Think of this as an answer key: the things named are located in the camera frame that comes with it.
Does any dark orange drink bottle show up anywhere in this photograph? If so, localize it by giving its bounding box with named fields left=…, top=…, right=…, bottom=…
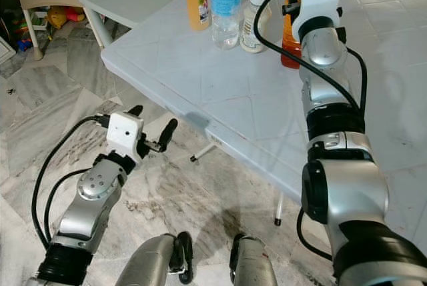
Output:
left=280, top=13, right=303, bottom=69

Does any small white-capped milky bottle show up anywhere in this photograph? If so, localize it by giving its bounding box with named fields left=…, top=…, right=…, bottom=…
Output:
left=240, top=0, right=273, bottom=54

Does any large grey folding table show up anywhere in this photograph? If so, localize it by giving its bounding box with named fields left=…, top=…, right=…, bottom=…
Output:
left=99, top=0, right=427, bottom=255

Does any clear water bottle blue label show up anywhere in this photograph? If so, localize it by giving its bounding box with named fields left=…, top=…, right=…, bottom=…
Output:
left=209, top=0, right=244, bottom=51

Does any silver robot left leg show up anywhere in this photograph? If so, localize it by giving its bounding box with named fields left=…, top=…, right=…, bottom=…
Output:
left=113, top=232, right=195, bottom=286

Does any silver robot leg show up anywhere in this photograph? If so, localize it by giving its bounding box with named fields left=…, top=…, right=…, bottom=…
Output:
left=113, top=232, right=195, bottom=286
left=230, top=233, right=279, bottom=286

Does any yellow toy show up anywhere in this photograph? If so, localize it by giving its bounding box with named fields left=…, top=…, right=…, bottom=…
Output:
left=45, top=6, right=79, bottom=31

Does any silver robot right leg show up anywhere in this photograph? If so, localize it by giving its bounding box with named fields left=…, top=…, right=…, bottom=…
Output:
left=230, top=233, right=279, bottom=286

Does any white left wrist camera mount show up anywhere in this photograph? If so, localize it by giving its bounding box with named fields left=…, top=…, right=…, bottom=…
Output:
left=105, top=111, right=145, bottom=162

